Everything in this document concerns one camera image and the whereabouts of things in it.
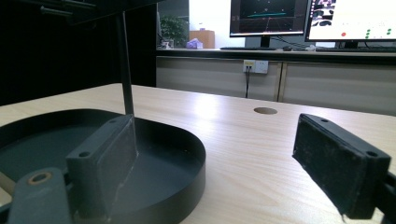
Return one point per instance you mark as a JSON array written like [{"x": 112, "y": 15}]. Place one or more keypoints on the black round tray stand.
[{"x": 174, "y": 161}]

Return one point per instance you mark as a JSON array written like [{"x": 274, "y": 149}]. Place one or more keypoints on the white wall socket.
[{"x": 256, "y": 66}]

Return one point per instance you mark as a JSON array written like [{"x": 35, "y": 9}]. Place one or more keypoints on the black keyboard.
[
  {"x": 358, "y": 49},
  {"x": 247, "y": 48}
]

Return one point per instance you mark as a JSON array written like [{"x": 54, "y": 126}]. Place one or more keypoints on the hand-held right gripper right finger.
[{"x": 336, "y": 158}]

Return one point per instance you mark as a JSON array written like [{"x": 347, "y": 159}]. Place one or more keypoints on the black curtain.
[{"x": 62, "y": 59}]

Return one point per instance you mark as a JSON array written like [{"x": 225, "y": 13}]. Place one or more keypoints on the dark-screen computer monitor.
[{"x": 267, "y": 15}]

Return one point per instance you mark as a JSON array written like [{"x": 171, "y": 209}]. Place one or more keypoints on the green potted plant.
[{"x": 173, "y": 29}]

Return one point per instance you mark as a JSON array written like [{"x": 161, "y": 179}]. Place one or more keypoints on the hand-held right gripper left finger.
[{"x": 102, "y": 161}]

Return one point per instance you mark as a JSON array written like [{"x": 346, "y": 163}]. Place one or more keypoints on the black computer mouse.
[{"x": 287, "y": 48}]

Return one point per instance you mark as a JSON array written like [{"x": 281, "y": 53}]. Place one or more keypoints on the white-screen computer monitor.
[{"x": 355, "y": 18}]

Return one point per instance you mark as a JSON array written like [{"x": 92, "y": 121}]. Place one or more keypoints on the brown cardboard box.
[{"x": 206, "y": 38}]

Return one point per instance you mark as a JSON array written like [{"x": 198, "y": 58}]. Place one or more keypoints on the long beige desk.
[{"x": 327, "y": 84}]

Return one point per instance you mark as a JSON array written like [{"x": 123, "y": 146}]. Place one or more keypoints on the purple tissue packet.
[{"x": 194, "y": 44}]

